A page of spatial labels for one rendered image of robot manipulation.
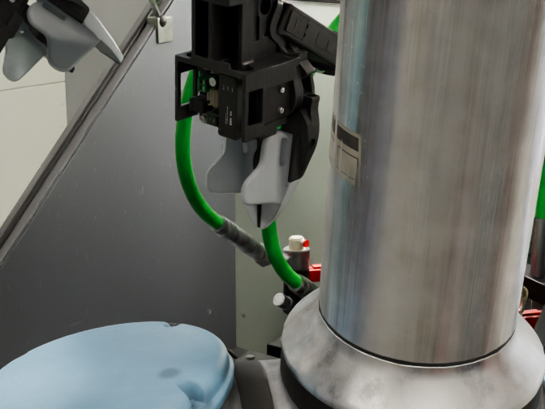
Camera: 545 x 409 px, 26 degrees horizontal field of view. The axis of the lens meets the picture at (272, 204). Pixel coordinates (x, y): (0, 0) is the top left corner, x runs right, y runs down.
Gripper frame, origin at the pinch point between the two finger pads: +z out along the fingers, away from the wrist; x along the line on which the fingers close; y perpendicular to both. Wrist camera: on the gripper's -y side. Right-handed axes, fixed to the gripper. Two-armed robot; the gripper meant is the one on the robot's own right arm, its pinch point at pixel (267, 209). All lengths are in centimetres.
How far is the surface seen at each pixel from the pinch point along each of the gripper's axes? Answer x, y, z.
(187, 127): -13.9, -5.2, -2.3
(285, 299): -11.7, -17.9, 19.5
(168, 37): -46, -36, 2
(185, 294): -43, -35, 37
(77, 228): -43, -17, 21
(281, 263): -4.4, -7.6, 9.1
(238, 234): -12.5, -11.0, 9.9
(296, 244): -12.7, -20.5, 14.3
